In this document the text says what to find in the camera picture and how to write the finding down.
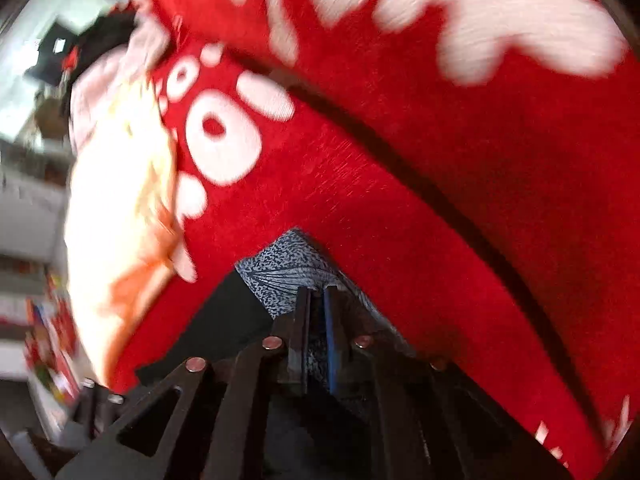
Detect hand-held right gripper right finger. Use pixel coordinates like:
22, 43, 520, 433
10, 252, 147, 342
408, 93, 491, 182
324, 285, 577, 480

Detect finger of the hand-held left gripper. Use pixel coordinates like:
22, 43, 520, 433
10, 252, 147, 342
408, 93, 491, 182
59, 377, 127, 450

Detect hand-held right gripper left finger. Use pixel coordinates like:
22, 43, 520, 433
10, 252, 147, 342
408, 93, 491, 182
55, 286, 312, 480

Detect black pants with blue-patterned lining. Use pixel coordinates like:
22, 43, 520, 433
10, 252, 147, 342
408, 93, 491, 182
135, 228, 417, 406

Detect red printed sofa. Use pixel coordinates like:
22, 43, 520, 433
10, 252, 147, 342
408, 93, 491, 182
107, 0, 640, 480

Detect cream cloth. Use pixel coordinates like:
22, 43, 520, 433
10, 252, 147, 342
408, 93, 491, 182
62, 82, 199, 387

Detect white cloth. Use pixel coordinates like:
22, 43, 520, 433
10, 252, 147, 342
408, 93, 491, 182
67, 20, 172, 153

